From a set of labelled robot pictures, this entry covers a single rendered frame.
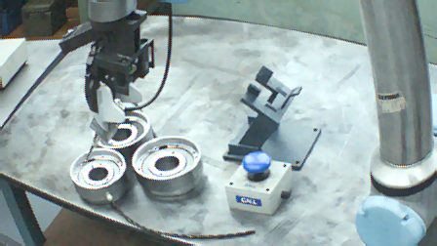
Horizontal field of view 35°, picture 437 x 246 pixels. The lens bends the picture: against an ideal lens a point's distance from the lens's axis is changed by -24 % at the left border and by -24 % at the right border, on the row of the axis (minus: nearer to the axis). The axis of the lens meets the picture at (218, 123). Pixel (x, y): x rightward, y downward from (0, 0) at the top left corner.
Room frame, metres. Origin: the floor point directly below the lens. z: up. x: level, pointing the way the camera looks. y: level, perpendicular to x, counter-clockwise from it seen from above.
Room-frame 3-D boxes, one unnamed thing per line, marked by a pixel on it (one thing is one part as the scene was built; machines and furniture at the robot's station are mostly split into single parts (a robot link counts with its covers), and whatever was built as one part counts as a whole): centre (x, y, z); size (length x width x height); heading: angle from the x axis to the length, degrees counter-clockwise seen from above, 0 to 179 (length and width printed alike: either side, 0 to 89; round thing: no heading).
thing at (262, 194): (0.97, -0.05, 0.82); 0.08 x 0.07 x 0.05; 57
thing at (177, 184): (1.06, 0.08, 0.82); 0.10 x 0.10 x 0.04
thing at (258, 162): (0.98, -0.04, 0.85); 0.04 x 0.04 x 0.05
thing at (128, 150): (1.16, 0.16, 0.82); 0.10 x 0.10 x 0.04
